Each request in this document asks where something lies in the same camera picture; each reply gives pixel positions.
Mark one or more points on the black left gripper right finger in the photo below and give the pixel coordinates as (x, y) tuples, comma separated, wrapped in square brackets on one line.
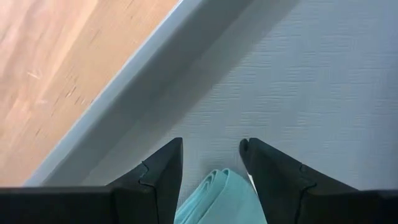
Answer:
[(289, 193)]

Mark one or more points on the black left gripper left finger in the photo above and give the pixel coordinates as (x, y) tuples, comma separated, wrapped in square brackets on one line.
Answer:
[(149, 196)]

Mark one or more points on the teal cloth napkin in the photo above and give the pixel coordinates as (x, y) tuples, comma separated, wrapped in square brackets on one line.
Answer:
[(220, 202)]

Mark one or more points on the grey plastic tray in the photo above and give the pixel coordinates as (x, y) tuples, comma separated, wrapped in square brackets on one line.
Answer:
[(280, 77)]

